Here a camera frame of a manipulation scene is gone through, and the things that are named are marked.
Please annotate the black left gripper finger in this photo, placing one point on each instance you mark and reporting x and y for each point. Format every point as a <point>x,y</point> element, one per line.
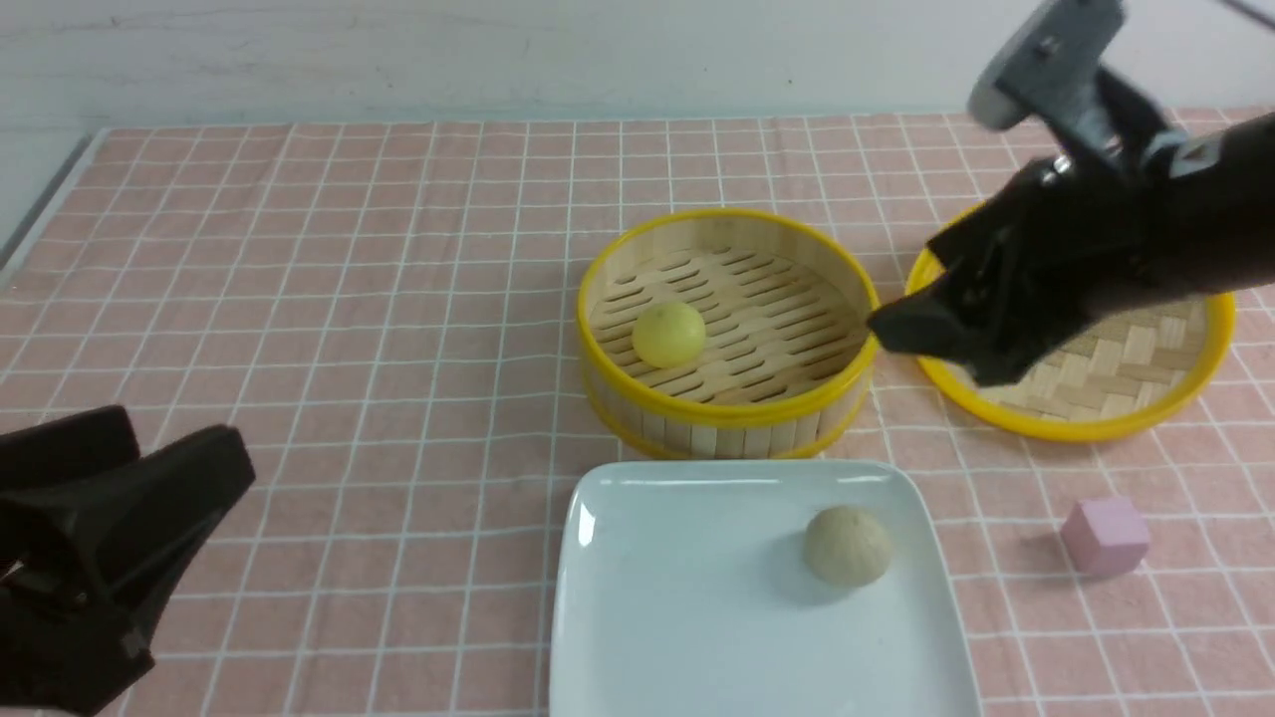
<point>81,445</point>
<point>160,506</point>

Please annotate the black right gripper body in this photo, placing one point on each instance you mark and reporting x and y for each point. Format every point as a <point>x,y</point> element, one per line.
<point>1085,245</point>

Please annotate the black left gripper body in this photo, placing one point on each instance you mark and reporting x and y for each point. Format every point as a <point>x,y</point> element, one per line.
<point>77,635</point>

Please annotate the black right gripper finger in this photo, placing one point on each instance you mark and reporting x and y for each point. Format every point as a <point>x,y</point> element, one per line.
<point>926,322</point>
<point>998,343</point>

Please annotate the bamboo steamer lid yellow rim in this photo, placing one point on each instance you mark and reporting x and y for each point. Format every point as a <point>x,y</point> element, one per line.
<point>1121,377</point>

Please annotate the beige steamed bun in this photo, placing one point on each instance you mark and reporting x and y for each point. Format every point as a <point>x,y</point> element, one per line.
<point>847,547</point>

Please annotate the yellow steamed bun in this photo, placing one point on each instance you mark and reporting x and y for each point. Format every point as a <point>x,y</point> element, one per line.
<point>669,335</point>

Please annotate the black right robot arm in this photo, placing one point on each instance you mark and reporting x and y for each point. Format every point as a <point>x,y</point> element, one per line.
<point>1210,205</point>

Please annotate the white square plate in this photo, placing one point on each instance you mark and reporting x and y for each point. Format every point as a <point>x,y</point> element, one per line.
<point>681,591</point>

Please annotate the bamboo steamer basket yellow rim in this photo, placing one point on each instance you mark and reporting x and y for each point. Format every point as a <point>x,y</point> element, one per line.
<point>788,360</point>

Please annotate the pink cube block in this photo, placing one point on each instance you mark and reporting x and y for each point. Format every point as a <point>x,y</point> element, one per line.
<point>1105,537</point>

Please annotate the pink checkered tablecloth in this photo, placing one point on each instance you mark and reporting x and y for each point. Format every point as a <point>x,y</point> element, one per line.
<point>387,313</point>

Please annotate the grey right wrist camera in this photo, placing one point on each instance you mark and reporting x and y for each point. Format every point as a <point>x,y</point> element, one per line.
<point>1052,70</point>

